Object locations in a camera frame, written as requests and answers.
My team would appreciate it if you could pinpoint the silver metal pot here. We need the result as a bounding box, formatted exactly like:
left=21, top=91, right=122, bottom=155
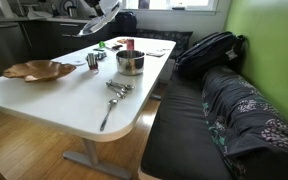
left=116, top=50, right=145, bottom=76

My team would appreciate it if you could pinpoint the brown leaf-shaped bowl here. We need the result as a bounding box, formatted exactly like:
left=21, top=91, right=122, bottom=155
left=2, top=60, right=76, bottom=82

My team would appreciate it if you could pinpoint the silver measuring spoon set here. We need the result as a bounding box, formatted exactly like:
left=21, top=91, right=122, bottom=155
left=106, top=80, right=134, bottom=99

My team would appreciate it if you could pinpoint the long silver spoon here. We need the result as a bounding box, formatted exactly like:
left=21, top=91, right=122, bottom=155
left=100, top=99, right=118, bottom=131

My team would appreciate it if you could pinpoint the white paper card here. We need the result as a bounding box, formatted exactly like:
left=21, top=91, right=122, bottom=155
left=146, top=51, right=165, bottom=57

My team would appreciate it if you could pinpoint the red soda can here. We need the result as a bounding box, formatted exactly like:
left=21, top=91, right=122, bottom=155
left=126, top=38, right=135, bottom=50

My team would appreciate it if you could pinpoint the small glass with red base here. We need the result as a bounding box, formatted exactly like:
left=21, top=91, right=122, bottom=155
left=87, top=53, right=98, bottom=70

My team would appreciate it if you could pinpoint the green small object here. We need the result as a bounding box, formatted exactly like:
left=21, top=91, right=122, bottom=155
left=99, top=41, right=105, bottom=48

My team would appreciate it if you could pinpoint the patterned back pillow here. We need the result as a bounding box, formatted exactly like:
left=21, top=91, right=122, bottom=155
left=136, top=29, right=193, bottom=59

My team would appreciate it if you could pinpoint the black sofa seat cushion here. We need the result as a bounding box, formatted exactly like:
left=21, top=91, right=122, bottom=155
left=139, top=75, right=233, bottom=180

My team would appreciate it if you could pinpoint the grey table leg base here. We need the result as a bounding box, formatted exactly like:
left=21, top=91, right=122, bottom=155
left=63, top=138, right=132, bottom=180

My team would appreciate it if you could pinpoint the black backpack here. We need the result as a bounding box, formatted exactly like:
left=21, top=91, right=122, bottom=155
left=174, top=31, right=245, bottom=79

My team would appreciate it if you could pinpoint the dark floral cushion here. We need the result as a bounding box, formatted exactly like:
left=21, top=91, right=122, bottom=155
left=202, top=66, right=288, bottom=180

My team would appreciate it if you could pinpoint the dark kitchen cabinet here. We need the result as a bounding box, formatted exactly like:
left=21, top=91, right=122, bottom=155
left=0, top=20, right=114, bottom=76

